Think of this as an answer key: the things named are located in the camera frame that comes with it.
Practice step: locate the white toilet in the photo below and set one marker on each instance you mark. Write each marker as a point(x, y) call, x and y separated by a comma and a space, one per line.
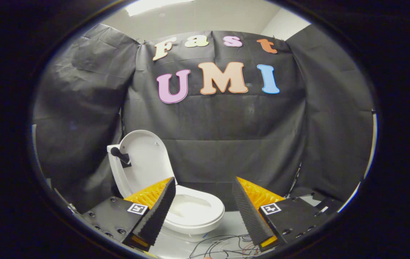
point(197, 212)

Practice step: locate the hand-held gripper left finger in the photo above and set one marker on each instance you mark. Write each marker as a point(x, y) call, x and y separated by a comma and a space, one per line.
point(160, 212)

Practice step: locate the white toilet lid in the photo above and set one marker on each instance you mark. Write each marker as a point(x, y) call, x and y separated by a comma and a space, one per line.
point(146, 162)

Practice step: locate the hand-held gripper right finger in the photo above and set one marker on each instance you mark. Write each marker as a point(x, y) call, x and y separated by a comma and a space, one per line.
point(248, 212)

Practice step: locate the black backdrop cloth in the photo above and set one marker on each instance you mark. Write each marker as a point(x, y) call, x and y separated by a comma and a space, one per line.
point(226, 136)

